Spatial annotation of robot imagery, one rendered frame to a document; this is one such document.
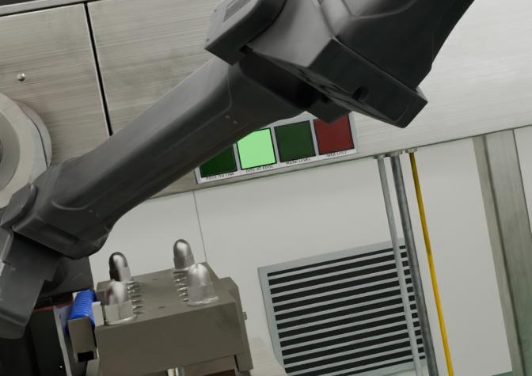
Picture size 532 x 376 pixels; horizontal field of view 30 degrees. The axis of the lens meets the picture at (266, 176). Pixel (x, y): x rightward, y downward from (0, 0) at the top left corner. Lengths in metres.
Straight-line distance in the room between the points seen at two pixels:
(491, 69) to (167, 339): 0.71
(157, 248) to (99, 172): 3.00
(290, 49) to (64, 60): 0.91
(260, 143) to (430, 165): 2.54
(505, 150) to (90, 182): 1.04
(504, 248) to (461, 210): 2.28
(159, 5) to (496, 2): 0.52
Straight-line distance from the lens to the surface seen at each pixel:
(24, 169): 1.14
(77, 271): 1.08
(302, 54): 0.57
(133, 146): 0.78
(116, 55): 1.47
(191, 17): 1.48
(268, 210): 3.84
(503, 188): 1.75
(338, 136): 1.49
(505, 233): 1.76
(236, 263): 3.85
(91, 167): 0.85
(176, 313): 1.12
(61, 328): 1.16
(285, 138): 1.48
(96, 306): 1.14
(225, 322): 1.12
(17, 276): 0.96
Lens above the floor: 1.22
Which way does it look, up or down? 3 degrees down
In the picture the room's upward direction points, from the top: 10 degrees counter-clockwise
